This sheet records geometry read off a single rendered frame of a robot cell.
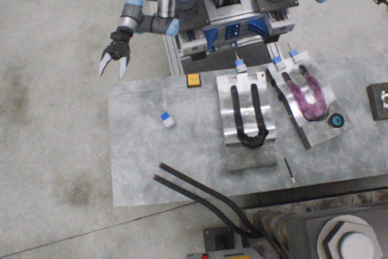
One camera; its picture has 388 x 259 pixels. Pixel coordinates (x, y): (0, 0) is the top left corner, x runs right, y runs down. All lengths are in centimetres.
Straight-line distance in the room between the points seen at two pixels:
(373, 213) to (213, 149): 128
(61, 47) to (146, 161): 167
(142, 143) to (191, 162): 29
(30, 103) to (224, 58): 170
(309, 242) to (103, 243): 226
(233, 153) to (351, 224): 123
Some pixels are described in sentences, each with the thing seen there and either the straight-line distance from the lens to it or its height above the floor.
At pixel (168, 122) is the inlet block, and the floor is 85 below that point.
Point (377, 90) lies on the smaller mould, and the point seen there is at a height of 87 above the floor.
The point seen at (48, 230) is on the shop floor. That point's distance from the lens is 297.
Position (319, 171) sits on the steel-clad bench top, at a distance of 194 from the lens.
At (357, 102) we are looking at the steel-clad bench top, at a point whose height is 80.
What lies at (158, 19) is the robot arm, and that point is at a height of 139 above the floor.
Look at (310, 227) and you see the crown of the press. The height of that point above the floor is 200.
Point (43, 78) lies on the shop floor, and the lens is 321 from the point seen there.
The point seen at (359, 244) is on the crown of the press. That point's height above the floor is 206.
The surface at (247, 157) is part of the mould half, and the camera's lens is 181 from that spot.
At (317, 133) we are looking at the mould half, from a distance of 185.
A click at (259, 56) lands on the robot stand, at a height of 21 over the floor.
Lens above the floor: 265
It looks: 75 degrees down
